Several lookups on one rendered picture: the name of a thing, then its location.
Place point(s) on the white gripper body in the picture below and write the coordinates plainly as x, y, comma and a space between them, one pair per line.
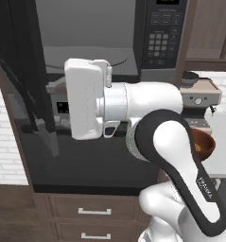
84, 97

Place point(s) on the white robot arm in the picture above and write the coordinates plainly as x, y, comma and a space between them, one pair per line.
168, 138

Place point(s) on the black microwave door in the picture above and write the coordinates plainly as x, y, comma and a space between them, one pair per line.
21, 63

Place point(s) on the black microwave oven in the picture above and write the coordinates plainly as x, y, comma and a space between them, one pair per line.
155, 34

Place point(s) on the yellow waffle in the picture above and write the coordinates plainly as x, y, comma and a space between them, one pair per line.
198, 147

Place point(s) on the brown bowl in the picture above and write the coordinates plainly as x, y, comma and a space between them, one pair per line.
205, 143

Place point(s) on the brown drawer front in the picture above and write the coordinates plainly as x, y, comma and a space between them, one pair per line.
68, 232
67, 206

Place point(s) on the grey coffee machine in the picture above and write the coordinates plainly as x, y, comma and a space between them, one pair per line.
199, 94

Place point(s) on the brown wall cupboards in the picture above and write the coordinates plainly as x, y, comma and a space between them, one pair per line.
209, 28

